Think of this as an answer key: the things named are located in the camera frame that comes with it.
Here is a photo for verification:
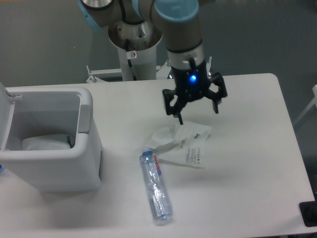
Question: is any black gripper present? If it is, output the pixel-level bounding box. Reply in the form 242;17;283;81
162;58;227;125

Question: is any white plastic wrapper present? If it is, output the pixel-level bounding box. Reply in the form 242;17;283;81
146;121;212;169

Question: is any clear plastic water bottle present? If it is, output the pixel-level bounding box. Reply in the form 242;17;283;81
139;147;173;225

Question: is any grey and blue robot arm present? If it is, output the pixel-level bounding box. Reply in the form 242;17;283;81
78;0;227;118

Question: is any white open trash can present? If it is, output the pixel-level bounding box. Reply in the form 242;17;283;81
0;86;103;192

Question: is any white trash inside can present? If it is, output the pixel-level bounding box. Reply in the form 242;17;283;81
22;134;74;151

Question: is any white furniture piece at right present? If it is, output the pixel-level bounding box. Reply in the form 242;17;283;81
293;85;317;128

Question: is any black object at table edge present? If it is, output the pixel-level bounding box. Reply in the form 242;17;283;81
299;201;317;227

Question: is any white pedestal base frame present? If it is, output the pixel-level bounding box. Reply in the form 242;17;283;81
85;56;213;84

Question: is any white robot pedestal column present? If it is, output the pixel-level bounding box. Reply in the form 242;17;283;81
108;21;162;81

